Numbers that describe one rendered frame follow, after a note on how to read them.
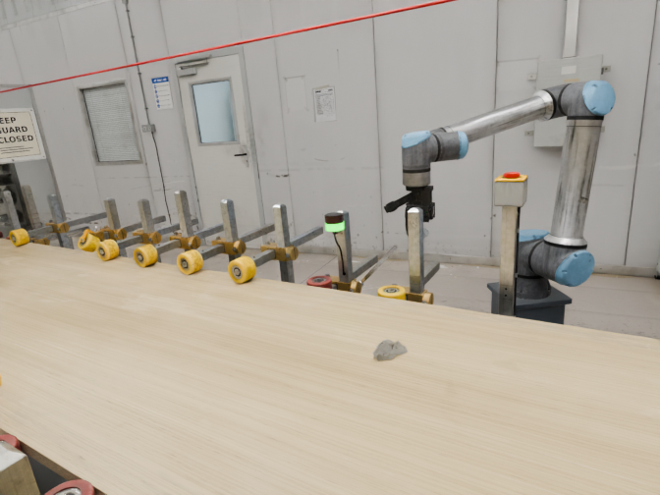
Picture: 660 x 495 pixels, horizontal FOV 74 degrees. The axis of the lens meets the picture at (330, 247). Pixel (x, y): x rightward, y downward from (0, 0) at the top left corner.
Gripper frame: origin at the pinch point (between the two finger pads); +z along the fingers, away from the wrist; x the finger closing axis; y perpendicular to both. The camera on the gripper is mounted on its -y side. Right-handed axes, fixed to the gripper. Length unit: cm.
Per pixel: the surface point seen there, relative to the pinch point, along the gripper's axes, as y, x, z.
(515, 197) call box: 34.9, -21.3, -20.9
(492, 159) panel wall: -17, 250, 2
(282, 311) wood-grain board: -20, -50, 7
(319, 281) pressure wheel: -21.1, -27.7, 6.2
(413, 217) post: 7.6, -18.9, -14.0
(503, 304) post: 32.9, -19.4, 9.6
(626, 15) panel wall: 66, 255, -94
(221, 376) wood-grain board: -14, -81, 7
